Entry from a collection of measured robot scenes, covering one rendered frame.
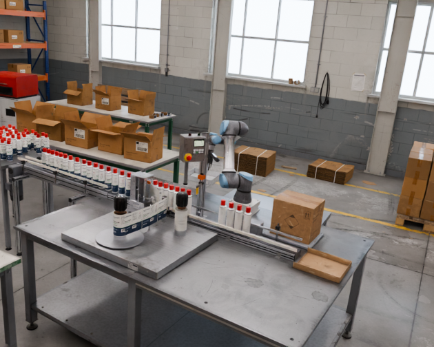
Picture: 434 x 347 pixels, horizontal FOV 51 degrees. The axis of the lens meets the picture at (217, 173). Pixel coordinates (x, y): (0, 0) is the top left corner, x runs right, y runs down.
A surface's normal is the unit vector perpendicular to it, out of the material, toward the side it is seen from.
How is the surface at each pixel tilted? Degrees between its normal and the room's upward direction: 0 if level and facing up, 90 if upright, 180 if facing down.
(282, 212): 90
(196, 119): 90
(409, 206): 90
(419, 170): 90
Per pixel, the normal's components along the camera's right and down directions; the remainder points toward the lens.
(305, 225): -0.51, 0.22
